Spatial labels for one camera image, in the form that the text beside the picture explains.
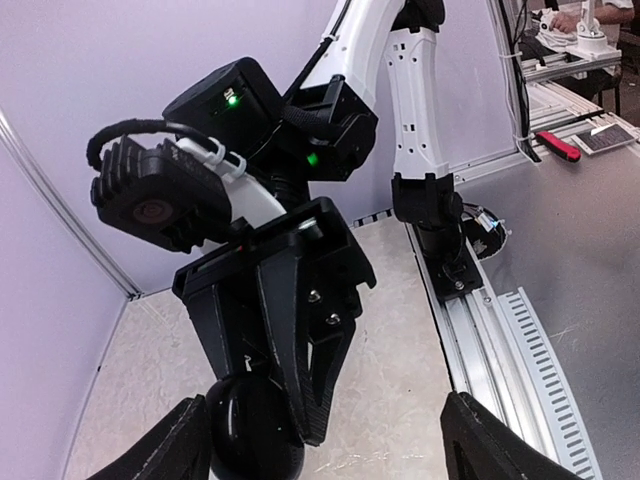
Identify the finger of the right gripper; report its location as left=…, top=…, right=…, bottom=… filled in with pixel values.
left=186, top=287, right=234, bottom=379
left=257, top=235, right=358, bottom=446

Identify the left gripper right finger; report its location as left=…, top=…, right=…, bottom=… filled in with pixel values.
left=440, top=391, right=579, bottom=480

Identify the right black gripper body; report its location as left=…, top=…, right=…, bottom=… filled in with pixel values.
left=171, top=197, right=377, bottom=381

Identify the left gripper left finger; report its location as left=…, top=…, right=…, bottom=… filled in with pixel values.
left=92, top=395, right=211, bottom=480

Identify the black round charging case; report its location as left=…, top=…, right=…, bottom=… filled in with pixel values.
left=206, top=373, right=305, bottom=479

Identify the red black tool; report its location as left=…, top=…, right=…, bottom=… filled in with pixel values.
left=535, top=131, right=581, bottom=163

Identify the smartphone on bench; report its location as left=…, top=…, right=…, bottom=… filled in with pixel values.
left=571, top=123, right=639, bottom=156

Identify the seated person white shirt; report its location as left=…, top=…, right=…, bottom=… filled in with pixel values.
left=534, top=0, right=635, bottom=52

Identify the front aluminium rail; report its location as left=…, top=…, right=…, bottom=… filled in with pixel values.
left=406, top=226, right=556, bottom=458

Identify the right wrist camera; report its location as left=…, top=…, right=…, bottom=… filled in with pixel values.
left=89, top=135, right=289, bottom=254

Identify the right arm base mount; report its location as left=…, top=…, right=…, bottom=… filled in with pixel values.
left=413, top=198, right=483, bottom=302

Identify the white slotted cable duct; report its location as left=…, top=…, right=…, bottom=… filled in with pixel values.
left=498, top=288, right=602, bottom=479

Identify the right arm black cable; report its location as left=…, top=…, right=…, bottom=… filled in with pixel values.
left=85, top=118, right=211, bottom=174

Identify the right aluminium frame post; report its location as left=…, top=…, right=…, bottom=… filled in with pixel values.
left=487, top=1, right=541, bottom=163

